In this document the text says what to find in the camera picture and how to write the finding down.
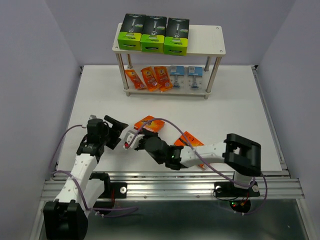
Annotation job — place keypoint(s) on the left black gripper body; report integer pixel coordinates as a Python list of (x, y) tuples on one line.
[(109, 138)]

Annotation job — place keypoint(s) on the blue clear razor blister pack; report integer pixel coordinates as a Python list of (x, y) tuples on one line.
[(177, 76)]

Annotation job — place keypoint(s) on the orange Gillette Fusion pack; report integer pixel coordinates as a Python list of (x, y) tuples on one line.
[(153, 126), (182, 140)]

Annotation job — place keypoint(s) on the black green razor box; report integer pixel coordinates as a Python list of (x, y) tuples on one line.
[(176, 37), (129, 37)]

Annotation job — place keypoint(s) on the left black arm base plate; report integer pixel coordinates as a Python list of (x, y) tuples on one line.
[(114, 190)]

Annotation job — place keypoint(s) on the aluminium rail frame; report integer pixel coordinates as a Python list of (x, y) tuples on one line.
[(148, 184)]

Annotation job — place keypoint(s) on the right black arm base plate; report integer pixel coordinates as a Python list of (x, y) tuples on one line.
[(225, 189)]

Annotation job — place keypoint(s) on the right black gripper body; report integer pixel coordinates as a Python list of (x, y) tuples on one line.
[(147, 135)]

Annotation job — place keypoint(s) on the orange BIC razor bag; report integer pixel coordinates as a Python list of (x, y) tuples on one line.
[(135, 79), (150, 79), (163, 78)]

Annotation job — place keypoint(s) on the white two-tier shelf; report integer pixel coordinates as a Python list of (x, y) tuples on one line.
[(204, 41)]

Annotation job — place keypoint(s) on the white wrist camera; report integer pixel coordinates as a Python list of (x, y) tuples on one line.
[(85, 123), (132, 139)]

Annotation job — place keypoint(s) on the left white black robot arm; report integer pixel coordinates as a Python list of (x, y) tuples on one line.
[(66, 217)]

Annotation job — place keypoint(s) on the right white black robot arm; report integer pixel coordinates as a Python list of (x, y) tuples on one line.
[(241, 154)]

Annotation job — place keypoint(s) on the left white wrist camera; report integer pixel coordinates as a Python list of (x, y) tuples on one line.
[(85, 123)]

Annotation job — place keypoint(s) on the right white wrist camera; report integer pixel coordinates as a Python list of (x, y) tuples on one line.
[(132, 139)]

